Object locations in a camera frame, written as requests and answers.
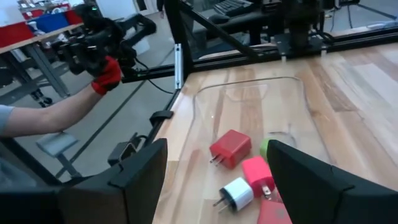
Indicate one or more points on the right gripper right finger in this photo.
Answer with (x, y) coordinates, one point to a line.
(304, 186)

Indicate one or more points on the red storage bin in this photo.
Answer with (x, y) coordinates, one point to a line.
(15, 34)

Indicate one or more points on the black aluminium table frame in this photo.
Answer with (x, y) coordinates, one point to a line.
(183, 25)

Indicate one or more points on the red cube USB charger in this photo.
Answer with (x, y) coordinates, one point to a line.
(231, 147)

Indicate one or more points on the person's hand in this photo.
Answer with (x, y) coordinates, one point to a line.
(109, 76)

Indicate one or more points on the clear plastic bin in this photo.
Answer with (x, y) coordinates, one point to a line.
(248, 105)

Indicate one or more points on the long red USB charger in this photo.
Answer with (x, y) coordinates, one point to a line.
(273, 214)

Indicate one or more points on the black computer keyboard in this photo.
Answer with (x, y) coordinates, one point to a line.
(233, 6)

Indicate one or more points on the blue storage bin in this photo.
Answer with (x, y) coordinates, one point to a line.
(49, 21)

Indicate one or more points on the black curved bracket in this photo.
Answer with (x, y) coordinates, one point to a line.
(161, 114)

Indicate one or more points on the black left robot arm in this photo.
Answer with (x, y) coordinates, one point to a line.
(298, 25)

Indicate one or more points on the black computer mouse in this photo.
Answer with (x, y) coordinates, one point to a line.
(219, 19)

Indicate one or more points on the person's forearm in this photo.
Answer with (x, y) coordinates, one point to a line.
(46, 119)

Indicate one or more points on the silver metal bracket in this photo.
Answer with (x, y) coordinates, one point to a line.
(178, 65)

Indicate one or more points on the green white USB charger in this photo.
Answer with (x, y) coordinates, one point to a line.
(264, 151)

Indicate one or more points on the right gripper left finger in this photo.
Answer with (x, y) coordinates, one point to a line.
(136, 186)

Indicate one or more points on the pink white USB charger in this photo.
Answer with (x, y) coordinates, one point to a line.
(256, 174)

